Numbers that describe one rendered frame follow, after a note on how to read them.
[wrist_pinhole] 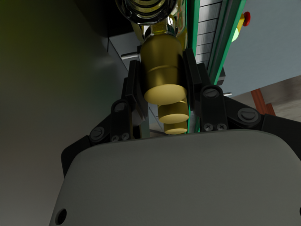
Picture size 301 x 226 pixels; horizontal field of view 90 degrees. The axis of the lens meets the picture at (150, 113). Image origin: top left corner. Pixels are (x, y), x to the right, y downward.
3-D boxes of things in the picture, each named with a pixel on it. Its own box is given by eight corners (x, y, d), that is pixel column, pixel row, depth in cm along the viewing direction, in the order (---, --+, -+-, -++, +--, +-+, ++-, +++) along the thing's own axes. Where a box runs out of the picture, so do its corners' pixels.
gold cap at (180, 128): (188, 103, 24) (192, 131, 22) (170, 110, 26) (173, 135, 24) (174, 97, 21) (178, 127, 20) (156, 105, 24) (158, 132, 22)
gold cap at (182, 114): (153, 79, 17) (156, 115, 15) (185, 74, 16) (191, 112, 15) (156, 93, 20) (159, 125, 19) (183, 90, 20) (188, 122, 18)
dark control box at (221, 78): (204, 64, 72) (207, 79, 69) (221, 61, 70) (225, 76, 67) (202, 74, 79) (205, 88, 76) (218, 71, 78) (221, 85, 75)
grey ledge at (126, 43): (109, 12, 43) (107, 42, 39) (139, 4, 41) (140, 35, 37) (160, 117, 130) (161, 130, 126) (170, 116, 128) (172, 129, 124)
